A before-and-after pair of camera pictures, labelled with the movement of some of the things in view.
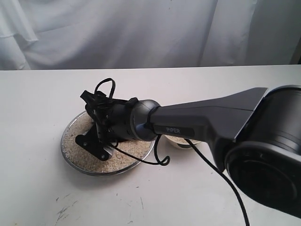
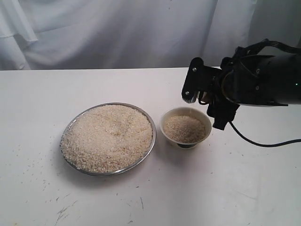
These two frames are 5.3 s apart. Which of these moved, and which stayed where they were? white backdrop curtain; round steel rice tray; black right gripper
Moved: black right gripper
Stayed: round steel rice tray; white backdrop curtain
